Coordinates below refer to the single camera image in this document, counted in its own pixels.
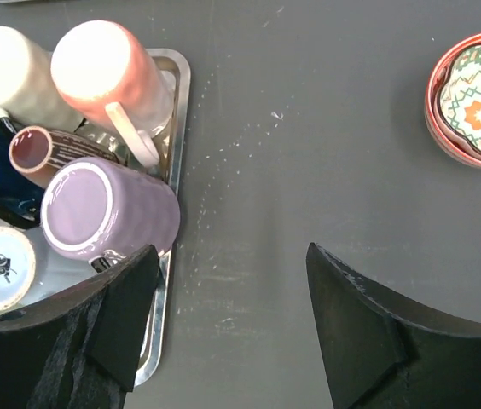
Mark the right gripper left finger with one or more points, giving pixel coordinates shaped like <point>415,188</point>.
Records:
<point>80,348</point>

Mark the pink patterned bowl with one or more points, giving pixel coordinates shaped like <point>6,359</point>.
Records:
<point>453,102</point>

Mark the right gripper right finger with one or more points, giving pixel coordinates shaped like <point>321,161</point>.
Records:
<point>381,349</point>

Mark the cream white mug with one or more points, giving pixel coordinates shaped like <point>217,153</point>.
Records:
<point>27,91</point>

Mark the black gold mug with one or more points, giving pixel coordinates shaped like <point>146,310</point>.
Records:
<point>38,153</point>

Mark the pink mug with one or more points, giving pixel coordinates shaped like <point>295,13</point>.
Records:
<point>102,70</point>

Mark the mauve purple mug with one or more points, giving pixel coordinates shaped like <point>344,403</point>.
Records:
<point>94,208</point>

